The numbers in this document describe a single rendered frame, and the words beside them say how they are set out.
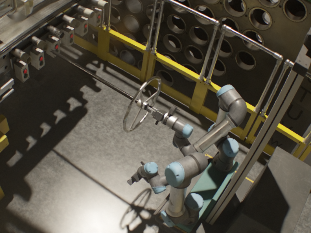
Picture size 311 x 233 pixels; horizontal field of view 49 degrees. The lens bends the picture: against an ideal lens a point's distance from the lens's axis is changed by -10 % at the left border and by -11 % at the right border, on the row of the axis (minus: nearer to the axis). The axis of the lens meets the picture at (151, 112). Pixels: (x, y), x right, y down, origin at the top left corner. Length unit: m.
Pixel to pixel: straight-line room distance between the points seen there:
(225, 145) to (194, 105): 1.02
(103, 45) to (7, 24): 1.22
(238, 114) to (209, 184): 0.62
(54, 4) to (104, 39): 0.86
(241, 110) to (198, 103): 1.24
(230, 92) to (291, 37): 1.51
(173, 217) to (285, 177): 0.71
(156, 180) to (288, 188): 0.80
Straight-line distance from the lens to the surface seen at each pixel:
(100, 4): 3.04
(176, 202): 2.01
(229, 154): 2.47
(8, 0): 2.11
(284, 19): 3.50
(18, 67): 2.68
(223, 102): 2.21
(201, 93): 3.26
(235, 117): 2.14
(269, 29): 3.60
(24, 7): 2.07
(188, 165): 1.82
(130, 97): 2.28
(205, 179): 2.56
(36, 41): 2.68
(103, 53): 3.73
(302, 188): 2.27
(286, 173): 2.27
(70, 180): 2.93
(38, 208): 2.85
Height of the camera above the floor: 2.56
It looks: 50 degrees down
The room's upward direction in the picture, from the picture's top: 11 degrees clockwise
